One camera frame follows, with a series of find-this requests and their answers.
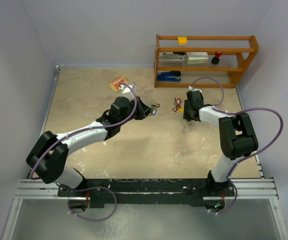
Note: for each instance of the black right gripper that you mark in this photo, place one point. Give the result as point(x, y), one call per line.
point(186, 116)

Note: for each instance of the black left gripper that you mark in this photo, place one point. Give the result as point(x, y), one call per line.
point(143, 110)

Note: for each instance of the red key tag with key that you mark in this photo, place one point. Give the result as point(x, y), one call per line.
point(177, 102)

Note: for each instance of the red S-shaped carabiner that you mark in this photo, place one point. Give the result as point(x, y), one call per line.
point(176, 107)

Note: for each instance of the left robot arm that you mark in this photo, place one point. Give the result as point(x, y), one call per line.
point(48, 157)

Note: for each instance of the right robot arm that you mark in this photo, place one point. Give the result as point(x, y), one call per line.
point(237, 137)

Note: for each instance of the orange spiral notebook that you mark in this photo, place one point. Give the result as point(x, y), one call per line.
point(115, 84)

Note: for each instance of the blue stapler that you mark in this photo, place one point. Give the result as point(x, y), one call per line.
point(172, 76)

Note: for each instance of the wooden shelf rack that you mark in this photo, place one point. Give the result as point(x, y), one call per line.
point(238, 52)

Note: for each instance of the white and red box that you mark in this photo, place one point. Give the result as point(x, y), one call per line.
point(197, 57)

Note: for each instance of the red and black stamp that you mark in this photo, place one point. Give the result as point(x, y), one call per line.
point(216, 58)

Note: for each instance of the white stapler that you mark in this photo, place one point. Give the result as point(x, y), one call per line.
point(172, 56)

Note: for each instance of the yellow-lidded container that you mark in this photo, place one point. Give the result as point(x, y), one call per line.
point(182, 40)

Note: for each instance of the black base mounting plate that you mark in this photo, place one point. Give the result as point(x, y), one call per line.
point(195, 192)

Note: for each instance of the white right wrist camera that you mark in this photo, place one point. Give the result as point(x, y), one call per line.
point(192, 89)

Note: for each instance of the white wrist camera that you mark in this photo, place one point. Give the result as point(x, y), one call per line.
point(127, 91)
point(192, 89)

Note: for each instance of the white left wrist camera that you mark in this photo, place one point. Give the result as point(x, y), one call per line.
point(127, 91)

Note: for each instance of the aluminium frame rail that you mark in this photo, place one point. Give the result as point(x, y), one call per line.
point(248, 188)

